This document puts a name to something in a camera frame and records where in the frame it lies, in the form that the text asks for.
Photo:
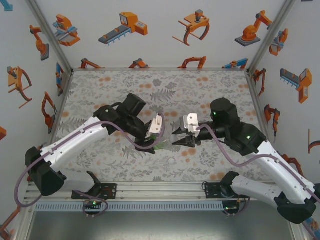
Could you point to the green plastic bottle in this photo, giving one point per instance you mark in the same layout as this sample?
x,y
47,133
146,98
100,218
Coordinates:
x,y
162,146

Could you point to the white plastic bottle cap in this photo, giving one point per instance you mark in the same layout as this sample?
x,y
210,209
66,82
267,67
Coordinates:
x,y
171,160

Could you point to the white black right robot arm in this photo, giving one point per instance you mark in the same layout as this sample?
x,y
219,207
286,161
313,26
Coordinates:
x,y
282,170

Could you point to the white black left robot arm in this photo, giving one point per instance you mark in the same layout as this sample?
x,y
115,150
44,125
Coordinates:
x,y
75,142

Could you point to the grey floral tablecloth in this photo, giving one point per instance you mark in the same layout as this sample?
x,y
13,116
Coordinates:
x,y
95,80

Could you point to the small green circuit board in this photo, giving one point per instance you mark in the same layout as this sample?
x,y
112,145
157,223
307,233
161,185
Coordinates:
x,y
93,203
230,208

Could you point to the grey metal panel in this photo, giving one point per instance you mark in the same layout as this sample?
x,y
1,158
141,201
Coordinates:
x,y
160,225

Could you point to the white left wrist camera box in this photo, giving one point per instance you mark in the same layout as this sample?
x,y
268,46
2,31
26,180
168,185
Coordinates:
x,y
155,126

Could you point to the aluminium table edge rail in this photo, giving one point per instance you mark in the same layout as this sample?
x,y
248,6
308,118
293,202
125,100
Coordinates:
x,y
257,100
62,100

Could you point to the wide aluminium frame rail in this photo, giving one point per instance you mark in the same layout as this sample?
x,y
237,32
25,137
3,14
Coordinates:
x,y
160,191

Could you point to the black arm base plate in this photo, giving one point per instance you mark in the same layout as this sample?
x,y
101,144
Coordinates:
x,y
112,195
212,192

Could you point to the aluminium frame post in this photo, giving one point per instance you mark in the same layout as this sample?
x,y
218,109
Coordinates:
x,y
50,35
271,35

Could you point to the aluminium frame leg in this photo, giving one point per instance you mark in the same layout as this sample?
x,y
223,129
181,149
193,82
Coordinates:
x,y
25,222
297,232

